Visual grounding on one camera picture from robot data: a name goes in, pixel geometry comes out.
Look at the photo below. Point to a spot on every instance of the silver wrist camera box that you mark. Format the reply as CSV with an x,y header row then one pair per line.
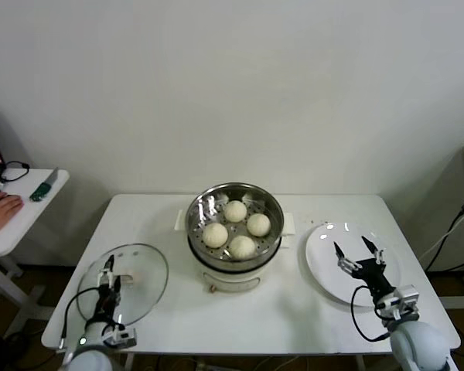
x,y
402,299
120,336

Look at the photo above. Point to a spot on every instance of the steel steamer basket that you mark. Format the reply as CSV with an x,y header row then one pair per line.
x,y
272,216

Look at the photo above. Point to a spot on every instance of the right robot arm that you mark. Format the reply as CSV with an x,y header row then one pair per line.
x,y
417,344

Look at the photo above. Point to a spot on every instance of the round glass pot lid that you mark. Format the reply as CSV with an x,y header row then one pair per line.
x,y
154,270

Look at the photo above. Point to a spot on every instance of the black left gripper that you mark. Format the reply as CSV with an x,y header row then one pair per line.
x,y
107,301

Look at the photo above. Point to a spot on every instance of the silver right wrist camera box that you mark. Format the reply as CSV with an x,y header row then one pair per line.
x,y
402,299

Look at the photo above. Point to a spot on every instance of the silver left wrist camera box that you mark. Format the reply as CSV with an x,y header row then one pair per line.
x,y
120,336

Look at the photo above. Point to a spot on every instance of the white floor frame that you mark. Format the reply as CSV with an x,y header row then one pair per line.
x,y
462,302

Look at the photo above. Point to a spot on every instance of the white steamed baozi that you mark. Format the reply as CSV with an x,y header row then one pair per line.
x,y
242,247
215,235
236,212
259,225

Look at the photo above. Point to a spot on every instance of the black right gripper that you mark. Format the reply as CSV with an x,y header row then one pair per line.
x,y
371,274

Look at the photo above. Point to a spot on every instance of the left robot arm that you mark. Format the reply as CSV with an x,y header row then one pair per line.
x,y
89,359

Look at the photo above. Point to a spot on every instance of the white side table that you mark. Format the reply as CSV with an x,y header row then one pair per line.
x,y
23,228

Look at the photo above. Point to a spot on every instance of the white round plate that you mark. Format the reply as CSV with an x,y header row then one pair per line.
x,y
325,263

